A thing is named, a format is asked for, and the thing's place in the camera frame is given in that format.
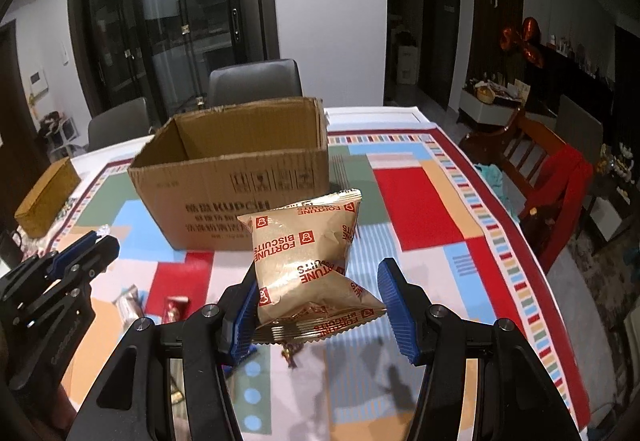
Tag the right grey dining chair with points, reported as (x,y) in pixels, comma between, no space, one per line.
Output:
(245,83)

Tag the woven wicker box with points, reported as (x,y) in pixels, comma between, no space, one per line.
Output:
(47,197)

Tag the gold fortune biscuits bag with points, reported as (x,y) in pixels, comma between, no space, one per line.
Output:
(300,254)

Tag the black sliding glass door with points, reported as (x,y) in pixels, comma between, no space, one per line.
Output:
(164,50)

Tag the small red snack packet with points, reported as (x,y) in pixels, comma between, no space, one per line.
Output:
(175,309)

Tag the red wooden chair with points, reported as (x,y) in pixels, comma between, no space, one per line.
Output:
(553,176)

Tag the white low side table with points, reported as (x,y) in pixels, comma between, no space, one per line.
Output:
(482,114)

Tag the gold twisted candy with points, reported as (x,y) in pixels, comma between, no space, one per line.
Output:
(288,352)

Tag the left grey dining chair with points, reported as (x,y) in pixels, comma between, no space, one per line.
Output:
(119,124)

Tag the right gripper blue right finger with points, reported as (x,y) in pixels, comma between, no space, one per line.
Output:
(405,308)

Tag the silver snack bar wrapper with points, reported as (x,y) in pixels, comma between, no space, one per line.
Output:
(128,305)

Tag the grey dining chair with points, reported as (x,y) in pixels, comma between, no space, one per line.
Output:
(245,83)
(119,124)

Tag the white shoe rack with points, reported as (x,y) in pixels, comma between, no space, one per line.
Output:
(58,134)

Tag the brown cardboard box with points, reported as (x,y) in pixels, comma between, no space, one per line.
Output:
(203,170)

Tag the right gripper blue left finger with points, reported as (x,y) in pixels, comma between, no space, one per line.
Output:
(239,303)

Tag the dark wooden entrance door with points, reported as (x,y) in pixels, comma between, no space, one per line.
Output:
(23,156)

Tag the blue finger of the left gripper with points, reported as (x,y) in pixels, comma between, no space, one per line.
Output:
(72,248)
(97,255)

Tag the red foil balloon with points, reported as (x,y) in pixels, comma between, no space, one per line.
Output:
(527,39)

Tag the white wall intercom panel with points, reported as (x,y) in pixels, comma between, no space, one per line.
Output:
(38,83)

